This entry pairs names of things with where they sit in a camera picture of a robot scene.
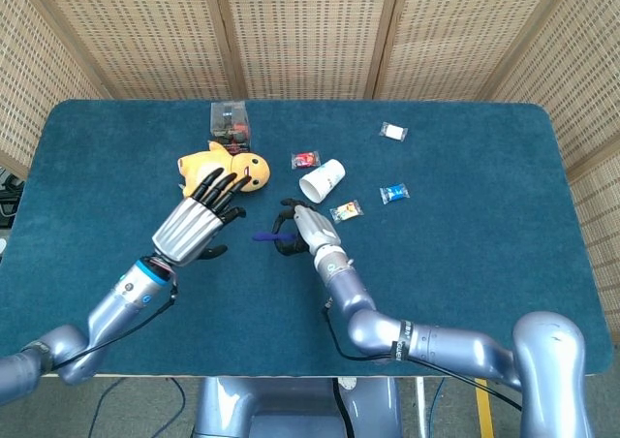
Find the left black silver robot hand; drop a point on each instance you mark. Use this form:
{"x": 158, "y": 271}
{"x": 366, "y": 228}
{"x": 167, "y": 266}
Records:
{"x": 186, "y": 229}

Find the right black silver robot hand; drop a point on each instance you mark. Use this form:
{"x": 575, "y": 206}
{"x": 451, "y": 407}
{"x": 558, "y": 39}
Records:
{"x": 317, "y": 227}

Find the purple plastic stick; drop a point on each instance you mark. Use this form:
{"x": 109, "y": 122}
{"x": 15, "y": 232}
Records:
{"x": 264, "y": 237}

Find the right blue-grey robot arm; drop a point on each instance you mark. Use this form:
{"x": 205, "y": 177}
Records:
{"x": 436, "y": 346}

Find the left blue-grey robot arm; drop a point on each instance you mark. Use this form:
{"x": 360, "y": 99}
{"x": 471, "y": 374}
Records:
{"x": 121, "y": 292}

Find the yellow orange candy packet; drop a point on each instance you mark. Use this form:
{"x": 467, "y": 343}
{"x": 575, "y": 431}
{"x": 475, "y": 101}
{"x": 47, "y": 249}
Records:
{"x": 346, "y": 211}

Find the white paper cup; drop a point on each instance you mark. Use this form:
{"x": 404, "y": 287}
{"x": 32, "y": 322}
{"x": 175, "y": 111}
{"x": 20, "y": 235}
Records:
{"x": 325, "y": 176}

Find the red candy packet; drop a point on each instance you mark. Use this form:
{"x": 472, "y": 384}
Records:
{"x": 305, "y": 160}

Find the blue candy packet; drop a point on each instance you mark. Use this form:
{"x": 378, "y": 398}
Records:
{"x": 394, "y": 193}

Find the yellow plush duck toy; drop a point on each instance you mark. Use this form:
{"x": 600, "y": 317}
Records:
{"x": 254, "y": 165}

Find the clear plastic toy box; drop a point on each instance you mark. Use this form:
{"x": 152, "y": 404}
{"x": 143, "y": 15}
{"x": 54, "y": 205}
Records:
{"x": 230, "y": 123}

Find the white candy packet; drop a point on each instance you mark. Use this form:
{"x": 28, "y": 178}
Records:
{"x": 393, "y": 131}

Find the blue carpet table mat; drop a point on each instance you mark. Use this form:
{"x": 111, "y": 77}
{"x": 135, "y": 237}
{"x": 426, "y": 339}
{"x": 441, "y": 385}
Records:
{"x": 436, "y": 263}

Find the black equipment pile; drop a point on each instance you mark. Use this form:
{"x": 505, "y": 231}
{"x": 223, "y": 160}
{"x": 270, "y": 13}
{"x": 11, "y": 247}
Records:
{"x": 9, "y": 196}

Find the blue-grey robot torso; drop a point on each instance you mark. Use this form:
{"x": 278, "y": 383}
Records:
{"x": 271, "y": 409}

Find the woven bamboo screen panel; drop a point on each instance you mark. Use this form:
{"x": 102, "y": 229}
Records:
{"x": 29, "y": 70}
{"x": 310, "y": 36}
{"x": 145, "y": 36}
{"x": 460, "y": 36}
{"x": 591, "y": 94}

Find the white table leg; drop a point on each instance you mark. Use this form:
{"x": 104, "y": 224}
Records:
{"x": 420, "y": 404}

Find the yellow floor tape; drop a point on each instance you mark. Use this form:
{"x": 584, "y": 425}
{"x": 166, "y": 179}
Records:
{"x": 484, "y": 414}

